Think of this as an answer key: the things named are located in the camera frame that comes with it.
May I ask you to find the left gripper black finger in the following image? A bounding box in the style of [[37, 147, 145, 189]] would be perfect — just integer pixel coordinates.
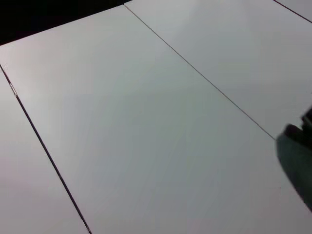
[[299, 104, 312, 134]]

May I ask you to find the yellow grey towel black trim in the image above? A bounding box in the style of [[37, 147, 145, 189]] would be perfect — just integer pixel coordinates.
[[274, 123, 312, 213]]

